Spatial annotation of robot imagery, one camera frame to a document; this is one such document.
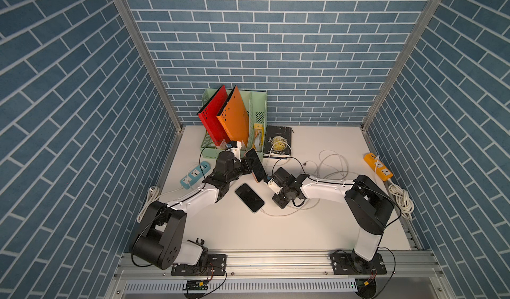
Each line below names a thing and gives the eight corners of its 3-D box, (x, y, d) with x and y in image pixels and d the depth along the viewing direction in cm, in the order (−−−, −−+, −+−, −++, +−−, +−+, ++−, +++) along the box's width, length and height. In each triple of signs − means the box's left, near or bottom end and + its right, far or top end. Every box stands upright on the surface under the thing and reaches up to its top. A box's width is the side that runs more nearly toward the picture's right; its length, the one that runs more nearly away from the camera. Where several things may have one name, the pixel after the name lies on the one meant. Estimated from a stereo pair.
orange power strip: (384, 182, 98) (388, 178, 96) (362, 157, 108) (364, 153, 106) (392, 178, 100) (395, 175, 97) (369, 154, 110) (371, 150, 107)
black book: (263, 159, 106) (263, 156, 104) (263, 128, 121) (263, 125, 119) (295, 159, 106) (296, 156, 104) (291, 129, 121) (292, 126, 119)
